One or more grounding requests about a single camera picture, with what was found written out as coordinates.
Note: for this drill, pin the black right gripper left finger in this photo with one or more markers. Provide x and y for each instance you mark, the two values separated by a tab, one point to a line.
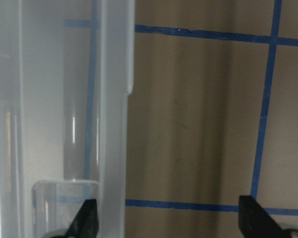
85	223

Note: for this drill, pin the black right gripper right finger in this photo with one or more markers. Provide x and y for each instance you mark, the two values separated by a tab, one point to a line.
255	222

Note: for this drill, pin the clear plastic box lid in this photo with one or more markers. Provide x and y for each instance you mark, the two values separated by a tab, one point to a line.
66	72

